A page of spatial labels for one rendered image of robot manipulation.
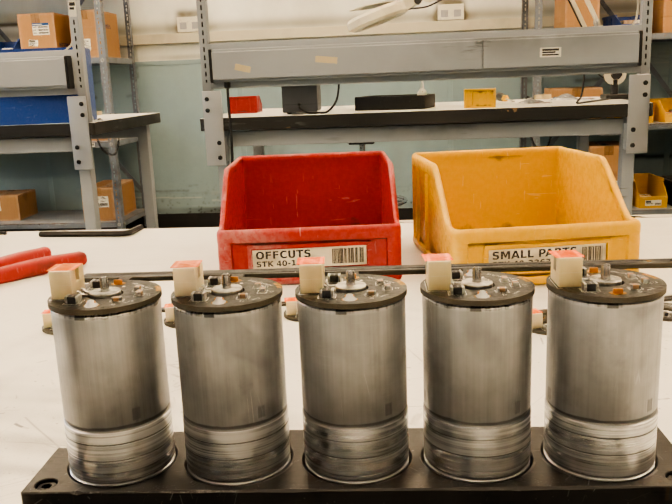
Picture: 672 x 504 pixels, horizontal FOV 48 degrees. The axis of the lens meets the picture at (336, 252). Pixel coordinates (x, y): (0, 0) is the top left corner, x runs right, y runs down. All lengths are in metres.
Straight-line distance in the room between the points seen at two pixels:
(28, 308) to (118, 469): 0.24
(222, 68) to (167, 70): 2.28
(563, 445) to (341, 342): 0.06
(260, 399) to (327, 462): 0.02
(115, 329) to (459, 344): 0.07
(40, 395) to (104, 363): 0.13
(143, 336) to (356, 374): 0.05
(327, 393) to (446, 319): 0.03
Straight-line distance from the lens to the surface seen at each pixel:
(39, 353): 0.35
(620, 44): 2.47
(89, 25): 4.42
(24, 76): 2.67
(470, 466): 0.18
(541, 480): 0.18
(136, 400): 0.18
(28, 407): 0.29
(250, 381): 0.17
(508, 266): 0.19
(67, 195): 5.00
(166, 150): 4.74
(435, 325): 0.17
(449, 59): 2.39
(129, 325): 0.17
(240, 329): 0.16
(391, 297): 0.16
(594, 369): 0.17
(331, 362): 0.16
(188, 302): 0.17
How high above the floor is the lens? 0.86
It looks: 13 degrees down
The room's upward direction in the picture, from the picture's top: 2 degrees counter-clockwise
